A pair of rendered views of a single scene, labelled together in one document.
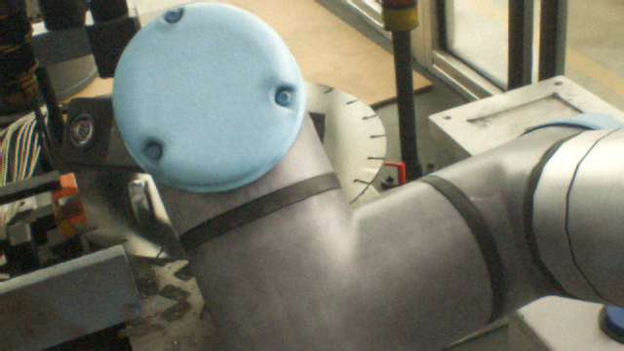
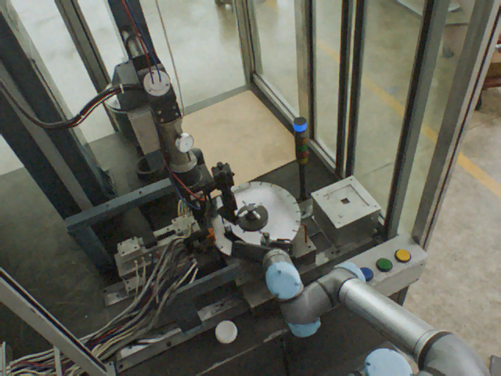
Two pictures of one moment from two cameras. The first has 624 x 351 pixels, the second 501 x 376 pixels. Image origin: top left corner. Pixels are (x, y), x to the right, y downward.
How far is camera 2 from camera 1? 0.76 m
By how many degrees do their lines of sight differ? 14
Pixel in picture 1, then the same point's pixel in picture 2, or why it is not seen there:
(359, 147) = (293, 216)
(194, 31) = (282, 276)
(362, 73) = (283, 146)
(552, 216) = (342, 298)
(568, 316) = not seen: hidden behind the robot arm
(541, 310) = not seen: hidden behind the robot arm
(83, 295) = (228, 275)
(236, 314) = (288, 315)
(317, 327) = (302, 317)
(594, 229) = (348, 305)
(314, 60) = (264, 138)
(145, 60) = (275, 281)
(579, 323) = not seen: hidden behind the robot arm
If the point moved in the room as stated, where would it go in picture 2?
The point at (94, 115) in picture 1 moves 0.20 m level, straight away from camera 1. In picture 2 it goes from (239, 248) to (215, 199)
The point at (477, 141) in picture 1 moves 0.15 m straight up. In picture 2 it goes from (326, 206) to (326, 177)
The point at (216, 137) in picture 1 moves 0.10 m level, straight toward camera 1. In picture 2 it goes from (287, 293) to (301, 334)
